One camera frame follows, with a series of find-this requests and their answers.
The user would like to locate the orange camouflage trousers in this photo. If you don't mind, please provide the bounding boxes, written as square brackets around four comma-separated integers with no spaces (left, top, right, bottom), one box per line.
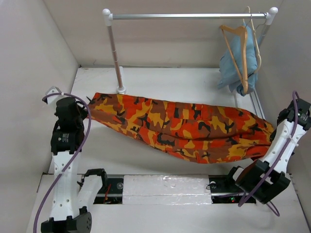
[88,93,274,164]

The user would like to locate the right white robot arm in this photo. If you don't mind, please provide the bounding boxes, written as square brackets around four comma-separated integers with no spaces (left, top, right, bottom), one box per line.
[225,97,311,204]

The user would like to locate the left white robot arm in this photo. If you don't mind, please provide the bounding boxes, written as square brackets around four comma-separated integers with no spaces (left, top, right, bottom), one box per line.
[33,95,108,233]

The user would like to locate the wooden clothes hanger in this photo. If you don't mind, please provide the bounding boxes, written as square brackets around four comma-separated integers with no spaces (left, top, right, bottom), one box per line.
[218,24,250,94]

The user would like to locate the light blue hanging garment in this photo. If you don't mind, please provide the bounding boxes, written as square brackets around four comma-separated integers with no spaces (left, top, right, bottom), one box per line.
[217,24,258,96]

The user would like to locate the white metal clothes rack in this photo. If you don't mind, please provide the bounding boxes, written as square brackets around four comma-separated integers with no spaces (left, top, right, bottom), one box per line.
[102,7,278,94]

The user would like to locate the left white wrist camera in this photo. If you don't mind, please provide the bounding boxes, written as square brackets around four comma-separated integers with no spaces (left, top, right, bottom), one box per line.
[45,86,62,106]

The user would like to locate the aluminium side rail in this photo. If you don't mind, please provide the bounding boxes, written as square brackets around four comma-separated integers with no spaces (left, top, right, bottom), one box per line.
[249,90,265,119]

